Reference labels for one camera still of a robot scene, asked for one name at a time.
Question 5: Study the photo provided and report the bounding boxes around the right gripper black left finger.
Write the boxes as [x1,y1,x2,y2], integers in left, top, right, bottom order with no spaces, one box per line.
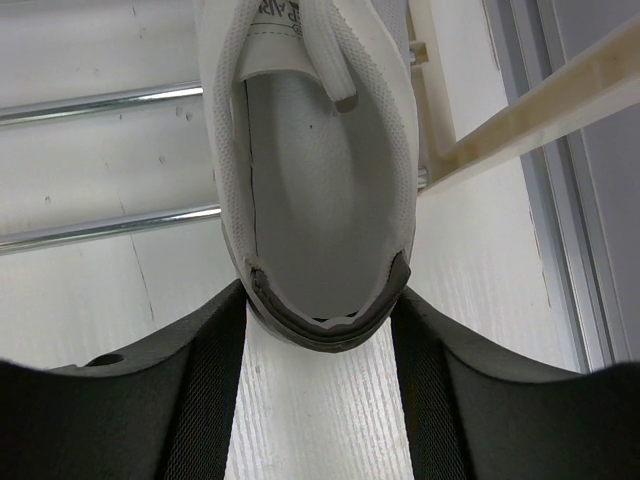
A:
[1,282,246,479]

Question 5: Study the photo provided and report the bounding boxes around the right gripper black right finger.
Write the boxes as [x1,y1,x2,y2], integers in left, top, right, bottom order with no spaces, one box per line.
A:
[391,290,639,479]

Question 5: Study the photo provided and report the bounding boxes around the white sneaker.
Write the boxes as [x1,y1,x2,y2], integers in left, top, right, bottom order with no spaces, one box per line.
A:
[194,1,422,353]

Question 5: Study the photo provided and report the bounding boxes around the cream shoe rack chrome bars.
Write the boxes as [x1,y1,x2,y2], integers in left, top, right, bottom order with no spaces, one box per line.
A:
[1,16,639,254]

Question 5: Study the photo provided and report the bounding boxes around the aluminium mounting rail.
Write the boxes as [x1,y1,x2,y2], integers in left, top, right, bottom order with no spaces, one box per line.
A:
[486,1,639,372]

